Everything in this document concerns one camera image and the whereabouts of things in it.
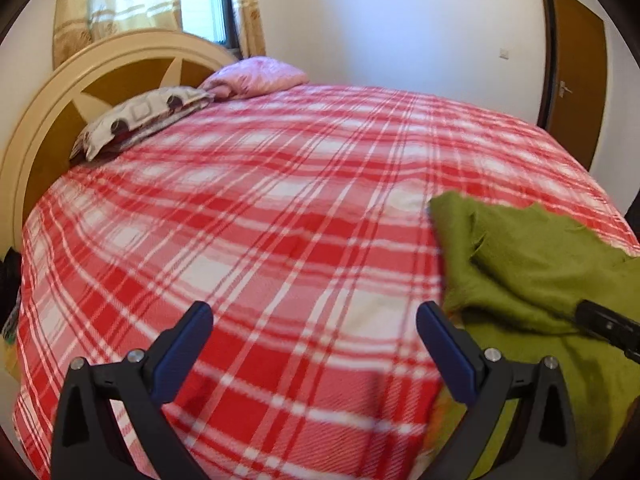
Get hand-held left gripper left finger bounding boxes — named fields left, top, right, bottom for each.
left=51, top=301, right=216, bottom=480

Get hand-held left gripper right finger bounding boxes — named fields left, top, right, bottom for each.
left=416, top=301, right=583, bottom=480

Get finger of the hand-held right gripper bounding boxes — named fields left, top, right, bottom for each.
left=574, top=299, right=640, bottom=356

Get green orange knit sweater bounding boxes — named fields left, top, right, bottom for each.
left=427, top=190, right=640, bottom=480

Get red plaid blanket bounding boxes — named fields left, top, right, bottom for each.
left=12, top=82, right=640, bottom=480

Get grey patterned pillow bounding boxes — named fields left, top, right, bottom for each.
left=70, top=86, right=216, bottom=162

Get brown wooden door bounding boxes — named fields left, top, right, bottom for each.
left=537, top=0, right=608, bottom=171

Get cream wooden headboard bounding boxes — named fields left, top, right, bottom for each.
left=0, top=29, right=238, bottom=256

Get pink pillow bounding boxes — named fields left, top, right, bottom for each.
left=200, top=56, right=311, bottom=101

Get window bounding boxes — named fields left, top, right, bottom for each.
left=177, top=0, right=243, bottom=51

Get yellow floral curtain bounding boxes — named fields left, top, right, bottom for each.
left=232, top=0, right=268, bottom=58
left=52, top=0, right=183, bottom=68

